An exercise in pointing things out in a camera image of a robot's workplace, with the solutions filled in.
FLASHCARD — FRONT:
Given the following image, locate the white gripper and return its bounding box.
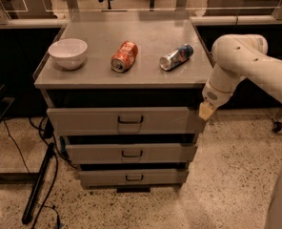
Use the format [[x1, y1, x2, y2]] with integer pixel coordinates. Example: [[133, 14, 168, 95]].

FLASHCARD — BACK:
[[199, 80, 232, 121]]

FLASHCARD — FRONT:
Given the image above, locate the grey top drawer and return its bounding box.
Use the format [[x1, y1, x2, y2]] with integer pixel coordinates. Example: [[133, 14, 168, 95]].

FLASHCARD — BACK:
[[47, 107, 205, 135]]

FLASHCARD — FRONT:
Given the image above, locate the grey drawer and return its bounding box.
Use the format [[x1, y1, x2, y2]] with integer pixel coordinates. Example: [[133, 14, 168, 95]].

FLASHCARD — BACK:
[[66, 143, 196, 164], [47, 107, 205, 135], [79, 169, 189, 187]]

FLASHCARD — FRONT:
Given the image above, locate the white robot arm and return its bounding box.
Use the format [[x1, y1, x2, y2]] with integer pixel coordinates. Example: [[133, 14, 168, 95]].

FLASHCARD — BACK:
[[199, 34, 282, 229]]

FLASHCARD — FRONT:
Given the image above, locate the grey drawer cabinet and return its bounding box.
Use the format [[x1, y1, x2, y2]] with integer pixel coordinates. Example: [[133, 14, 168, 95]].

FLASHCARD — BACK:
[[34, 11, 212, 189]]

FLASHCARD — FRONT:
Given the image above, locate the grey middle drawer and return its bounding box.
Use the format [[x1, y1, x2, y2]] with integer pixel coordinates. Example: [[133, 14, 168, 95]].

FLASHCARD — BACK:
[[66, 143, 196, 164]]

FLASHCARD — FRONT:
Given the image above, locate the grey bottom drawer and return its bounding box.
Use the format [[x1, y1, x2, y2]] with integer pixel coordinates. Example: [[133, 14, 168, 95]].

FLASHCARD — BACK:
[[79, 169, 189, 187]]

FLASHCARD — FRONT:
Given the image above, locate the blue silver soda can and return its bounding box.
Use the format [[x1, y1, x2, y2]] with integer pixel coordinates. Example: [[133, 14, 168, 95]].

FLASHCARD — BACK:
[[159, 44, 193, 71]]

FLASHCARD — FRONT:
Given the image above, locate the orange soda can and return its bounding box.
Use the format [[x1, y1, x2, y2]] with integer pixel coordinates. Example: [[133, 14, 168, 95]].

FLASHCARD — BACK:
[[111, 41, 138, 73]]

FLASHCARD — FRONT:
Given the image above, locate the white ceramic bowl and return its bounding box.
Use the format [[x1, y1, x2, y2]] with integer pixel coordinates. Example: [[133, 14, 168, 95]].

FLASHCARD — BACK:
[[48, 38, 88, 70]]

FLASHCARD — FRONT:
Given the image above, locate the black table leg bar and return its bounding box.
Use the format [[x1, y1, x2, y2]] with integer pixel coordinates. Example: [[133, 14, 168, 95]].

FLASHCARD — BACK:
[[22, 143, 54, 225]]

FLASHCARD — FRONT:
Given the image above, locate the black floor cable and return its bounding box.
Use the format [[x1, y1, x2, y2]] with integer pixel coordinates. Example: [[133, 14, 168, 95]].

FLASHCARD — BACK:
[[1, 114, 75, 229]]

